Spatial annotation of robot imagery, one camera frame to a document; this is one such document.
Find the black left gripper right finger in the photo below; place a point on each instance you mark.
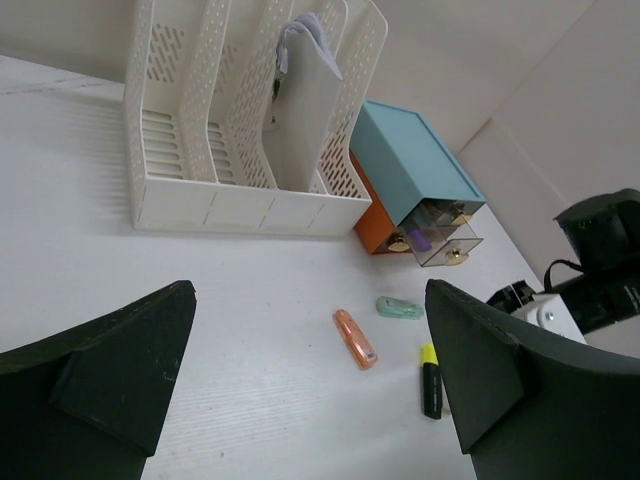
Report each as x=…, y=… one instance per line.
x=528, y=403

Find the green highlighter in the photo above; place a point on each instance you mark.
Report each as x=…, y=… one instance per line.
x=395, y=308

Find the orange drawer box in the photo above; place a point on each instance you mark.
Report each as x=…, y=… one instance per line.
x=376, y=231

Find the clear drawer gold handle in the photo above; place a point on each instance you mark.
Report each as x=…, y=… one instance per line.
x=447, y=223

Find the blue drawer box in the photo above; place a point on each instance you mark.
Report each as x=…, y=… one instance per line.
x=406, y=162

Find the yellow highlighter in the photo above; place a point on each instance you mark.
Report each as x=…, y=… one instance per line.
x=431, y=383

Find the white spiral notebook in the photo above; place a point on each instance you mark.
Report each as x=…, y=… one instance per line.
x=305, y=90

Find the orange highlighter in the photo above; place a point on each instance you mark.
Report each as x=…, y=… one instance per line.
x=355, y=340

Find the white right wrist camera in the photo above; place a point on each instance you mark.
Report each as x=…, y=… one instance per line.
x=549, y=312

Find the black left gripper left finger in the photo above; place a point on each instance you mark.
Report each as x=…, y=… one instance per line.
x=91, y=402

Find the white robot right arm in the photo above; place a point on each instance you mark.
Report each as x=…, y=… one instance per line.
x=603, y=231

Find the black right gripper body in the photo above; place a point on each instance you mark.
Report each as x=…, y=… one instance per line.
x=512, y=297

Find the white plastic file organizer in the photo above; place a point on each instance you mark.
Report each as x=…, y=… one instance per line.
x=197, y=89

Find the purple highlighter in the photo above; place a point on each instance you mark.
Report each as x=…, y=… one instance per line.
x=419, y=240

